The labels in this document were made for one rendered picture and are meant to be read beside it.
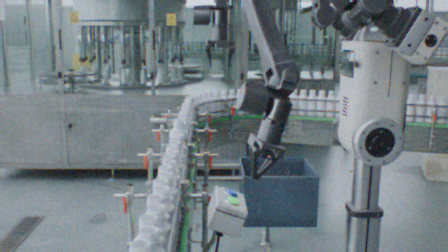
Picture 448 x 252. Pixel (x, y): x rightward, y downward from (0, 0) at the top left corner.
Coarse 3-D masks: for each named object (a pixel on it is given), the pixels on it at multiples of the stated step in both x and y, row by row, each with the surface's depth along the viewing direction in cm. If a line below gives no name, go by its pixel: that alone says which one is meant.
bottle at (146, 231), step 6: (144, 228) 88; (150, 228) 88; (156, 228) 88; (138, 234) 86; (144, 234) 85; (150, 234) 85; (156, 234) 86; (150, 240) 85; (156, 240) 86; (156, 246) 86
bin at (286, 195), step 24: (240, 168) 216; (288, 168) 224; (312, 168) 206; (240, 192) 218; (264, 192) 195; (288, 192) 195; (312, 192) 195; (264, 216) 197; (288, 216) 197; (312, 216) 197
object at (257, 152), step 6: (252, 138) 115; (252, 144) 114; (252, 150) 113; (258, 150) 111; (264, 150) 112; (252, 156) 113; (258, 156) 112; (264, 156) 113; (270, 156) 113; (252, 162) 114; (270, 162) 114; (252, 168) 114; (264, 168) 114; (252, 174) 115; (258, 174) 115
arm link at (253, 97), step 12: (288, 72) 111; (252, 84) 110; (264, 84) 111; (288, 84) 110; (240, 96) 111; (252, 96) 108; (264, 96) 109; (240, 108) 109; (252, 108) 109; (264, 108) 109
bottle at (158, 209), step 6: (150, 204) 99; (156, 204) 100; (162, 204) 99; (150, 210) 97; (156, 210) 97; (162, 210) 97; (162, 216) 98; (162, 222) 98; (162, 228) 97; (168, 228) 98; (162, 234) 97; (168, 234) 98; (168, 240) 98
